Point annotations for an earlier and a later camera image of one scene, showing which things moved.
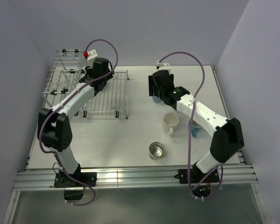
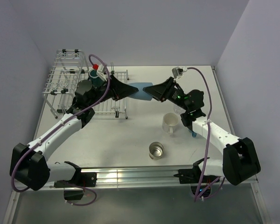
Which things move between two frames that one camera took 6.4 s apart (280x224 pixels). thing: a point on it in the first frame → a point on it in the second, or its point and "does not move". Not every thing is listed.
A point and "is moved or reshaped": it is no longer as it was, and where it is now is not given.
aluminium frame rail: [40, 178] does not move
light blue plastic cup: [157, 99] is moved or reshaped
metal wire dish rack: [66, 70] does not move
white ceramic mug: [171, 121] does not move
